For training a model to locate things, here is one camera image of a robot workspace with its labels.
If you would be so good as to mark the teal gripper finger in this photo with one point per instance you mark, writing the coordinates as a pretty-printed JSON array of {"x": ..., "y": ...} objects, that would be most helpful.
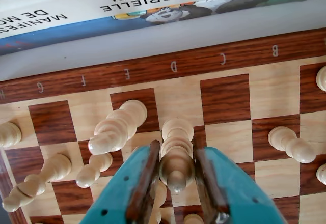
[
  {"x": 237, "y": 191},
  {"x": 119, "y": 191}
]

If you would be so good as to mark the light wooden chess queen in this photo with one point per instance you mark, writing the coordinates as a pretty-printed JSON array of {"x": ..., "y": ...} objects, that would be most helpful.
[{"x": 175, "y": 142}]

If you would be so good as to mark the light wooden chess king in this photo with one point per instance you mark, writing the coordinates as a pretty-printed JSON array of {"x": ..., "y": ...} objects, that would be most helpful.
[{"x": 119, "y": 127}]

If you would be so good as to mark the light wooden chess bishop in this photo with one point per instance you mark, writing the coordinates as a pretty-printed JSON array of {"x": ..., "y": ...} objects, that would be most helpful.
[{"x": 51, "y": 170}]

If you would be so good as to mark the wooden folding chess board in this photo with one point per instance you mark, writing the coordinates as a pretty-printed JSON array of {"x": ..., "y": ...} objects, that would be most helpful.
[{"x": 224, "y": 96}]

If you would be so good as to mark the blue illustrated book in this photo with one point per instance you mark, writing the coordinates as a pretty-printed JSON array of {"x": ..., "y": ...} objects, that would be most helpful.
[{"x": 76, "y": 28}]

